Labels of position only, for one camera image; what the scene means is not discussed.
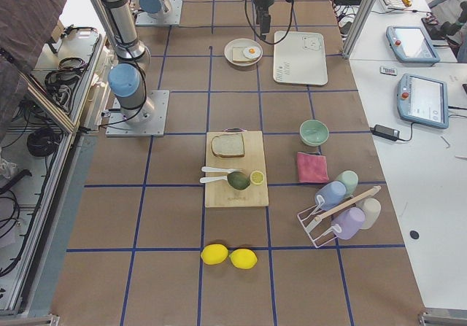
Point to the beige cup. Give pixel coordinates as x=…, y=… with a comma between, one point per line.
x=371, y=207

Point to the bread slice on plate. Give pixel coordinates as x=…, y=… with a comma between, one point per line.
x=237, y=55

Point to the white round plate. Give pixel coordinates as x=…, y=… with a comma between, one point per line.
x=242, y=42

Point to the white plastic fork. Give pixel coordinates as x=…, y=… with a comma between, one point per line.
x=208, y=179

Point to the pink cloth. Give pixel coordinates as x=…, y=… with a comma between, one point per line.
x=312, y=168

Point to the cream bear serving tray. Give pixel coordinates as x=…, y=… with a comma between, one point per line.
x=300, y=59

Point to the lemon half slice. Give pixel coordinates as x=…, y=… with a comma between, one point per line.
x=257, y=177

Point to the green bowl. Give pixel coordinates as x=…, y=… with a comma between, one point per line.
x=313, y=133

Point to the white plastic knife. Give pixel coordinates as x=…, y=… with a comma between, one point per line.
x=209, y=169

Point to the yellow lemon right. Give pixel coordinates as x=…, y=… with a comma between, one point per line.
x=244, y=259

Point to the yellow lemon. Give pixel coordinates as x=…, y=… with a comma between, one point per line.
x=214, y=254
x=244, y=259

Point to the white wire cup rack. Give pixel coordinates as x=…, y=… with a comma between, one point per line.
x=317, y=223

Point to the teach pendant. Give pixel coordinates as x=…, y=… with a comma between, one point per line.
x=412, y=44
x=423, y=100

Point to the purple cup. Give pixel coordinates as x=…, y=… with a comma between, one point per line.
x=348, y=223

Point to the blue cup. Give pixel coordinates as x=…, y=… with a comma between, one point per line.
x=330, y=195

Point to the yellow lemon left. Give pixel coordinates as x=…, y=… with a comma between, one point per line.
x=214, y=254

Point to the green cup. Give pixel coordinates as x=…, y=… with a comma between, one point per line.
x=350, y=180

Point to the avocado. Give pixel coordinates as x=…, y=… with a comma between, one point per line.
x=238, y=180

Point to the black power adapter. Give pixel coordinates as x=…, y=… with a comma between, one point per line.
x=385, y=132

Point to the aluminium frame post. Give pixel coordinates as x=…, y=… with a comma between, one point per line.
x=357, y=27

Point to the fried egg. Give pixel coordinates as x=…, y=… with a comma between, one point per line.
x=252, y=53

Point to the wooden cutting board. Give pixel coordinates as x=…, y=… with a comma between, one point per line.
x=220, y=194

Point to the teach pendant far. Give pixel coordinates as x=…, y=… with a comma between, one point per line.
x=412, y=44

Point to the bread slice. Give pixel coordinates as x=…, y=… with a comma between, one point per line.
x=228, y=145
x=237, y=55

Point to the teach pendant near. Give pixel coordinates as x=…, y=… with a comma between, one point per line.
x=423, y=100

